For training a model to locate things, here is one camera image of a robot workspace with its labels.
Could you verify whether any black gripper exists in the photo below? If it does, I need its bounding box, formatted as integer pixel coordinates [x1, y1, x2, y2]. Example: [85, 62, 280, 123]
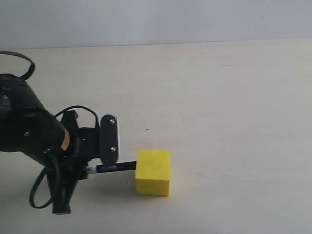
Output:
[47, 110, 120, 215]

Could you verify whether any black and white marker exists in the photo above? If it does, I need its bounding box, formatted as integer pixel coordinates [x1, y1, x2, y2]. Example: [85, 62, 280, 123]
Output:
[86, 161, 137, 174]

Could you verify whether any yellow foam cube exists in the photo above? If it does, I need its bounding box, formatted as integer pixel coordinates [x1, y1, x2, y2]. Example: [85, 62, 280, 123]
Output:
[135, 150, 171, 196]

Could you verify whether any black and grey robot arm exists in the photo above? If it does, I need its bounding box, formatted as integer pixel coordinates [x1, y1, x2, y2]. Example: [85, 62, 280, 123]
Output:
[0, 74, 119, 215]

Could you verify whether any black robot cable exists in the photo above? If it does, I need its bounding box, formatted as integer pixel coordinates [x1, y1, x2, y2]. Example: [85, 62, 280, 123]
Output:
[0, 50, 99, 209]

